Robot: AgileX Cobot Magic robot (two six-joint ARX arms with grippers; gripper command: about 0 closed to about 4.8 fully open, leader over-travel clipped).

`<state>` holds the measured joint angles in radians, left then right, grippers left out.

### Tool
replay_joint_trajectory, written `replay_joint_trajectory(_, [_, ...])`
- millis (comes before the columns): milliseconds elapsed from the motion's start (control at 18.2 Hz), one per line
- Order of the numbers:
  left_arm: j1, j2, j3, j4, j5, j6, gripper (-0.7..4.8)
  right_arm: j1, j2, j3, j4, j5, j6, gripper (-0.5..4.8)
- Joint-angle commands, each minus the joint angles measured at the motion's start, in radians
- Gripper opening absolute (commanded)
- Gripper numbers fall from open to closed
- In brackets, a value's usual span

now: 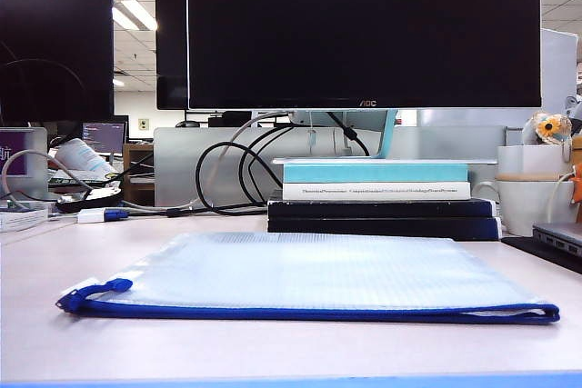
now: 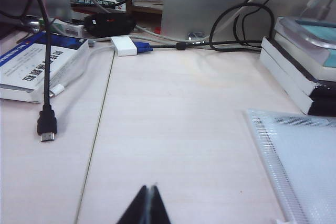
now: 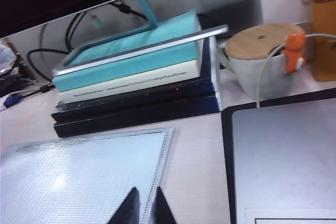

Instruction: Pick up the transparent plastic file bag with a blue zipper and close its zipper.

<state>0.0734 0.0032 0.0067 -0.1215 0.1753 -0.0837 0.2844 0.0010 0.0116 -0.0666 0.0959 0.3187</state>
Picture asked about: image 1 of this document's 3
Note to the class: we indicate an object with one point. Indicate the silver display purple screen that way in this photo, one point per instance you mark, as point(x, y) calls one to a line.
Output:
point(18, 156)

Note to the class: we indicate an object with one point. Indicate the black AOC monitor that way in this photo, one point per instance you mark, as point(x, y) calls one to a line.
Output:
point(364, 29)

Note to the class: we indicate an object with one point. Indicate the white mug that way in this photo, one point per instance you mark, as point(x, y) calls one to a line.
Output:
point(523, 206)

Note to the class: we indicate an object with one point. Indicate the wooden cabinet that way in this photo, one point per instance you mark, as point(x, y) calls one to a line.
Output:
point(136, 179)

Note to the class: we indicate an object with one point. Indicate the white printed plastic bag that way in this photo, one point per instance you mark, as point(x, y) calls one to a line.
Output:
point(84, 158)

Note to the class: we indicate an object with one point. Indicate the silver laptop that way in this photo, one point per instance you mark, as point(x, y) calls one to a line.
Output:
point(561, 235)

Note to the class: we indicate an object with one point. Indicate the transparent file bag blue zipper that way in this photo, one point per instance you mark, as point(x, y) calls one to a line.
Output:
point(318, 270)

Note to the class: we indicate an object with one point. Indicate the small lit background screen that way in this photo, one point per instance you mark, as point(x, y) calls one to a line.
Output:
point(103, 137)

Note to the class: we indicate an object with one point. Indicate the white square container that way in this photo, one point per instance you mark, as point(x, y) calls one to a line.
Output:
point(527, 158)

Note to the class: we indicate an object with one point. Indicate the white adapter blue connector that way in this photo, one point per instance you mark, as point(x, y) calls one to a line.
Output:
point(97, 215)

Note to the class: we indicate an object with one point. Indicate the black desk mat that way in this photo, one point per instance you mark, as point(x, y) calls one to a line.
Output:
point(541, 249)

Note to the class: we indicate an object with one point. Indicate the orange object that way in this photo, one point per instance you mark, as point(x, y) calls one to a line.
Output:
point(577, 188)

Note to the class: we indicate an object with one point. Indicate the teal book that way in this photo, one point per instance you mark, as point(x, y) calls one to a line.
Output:
point(373, 173)

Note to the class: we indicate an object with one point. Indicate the black monitor white edge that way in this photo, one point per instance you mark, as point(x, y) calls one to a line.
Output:
point(170, 42)

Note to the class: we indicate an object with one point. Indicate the black flat box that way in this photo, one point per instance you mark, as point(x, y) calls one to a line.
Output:
point(377, 228)
point(377, 209)

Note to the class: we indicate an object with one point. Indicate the sunflower plush toy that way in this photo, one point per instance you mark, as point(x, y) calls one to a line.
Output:
point(548, 126)

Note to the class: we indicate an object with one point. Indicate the large black monitor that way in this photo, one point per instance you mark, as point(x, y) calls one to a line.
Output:
point(54, 42)

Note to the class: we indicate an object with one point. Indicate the white book stack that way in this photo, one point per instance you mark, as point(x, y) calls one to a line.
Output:
point(20, 220)

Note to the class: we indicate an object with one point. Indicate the white board panel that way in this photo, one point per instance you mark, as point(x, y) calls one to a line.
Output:
point(559, 70)

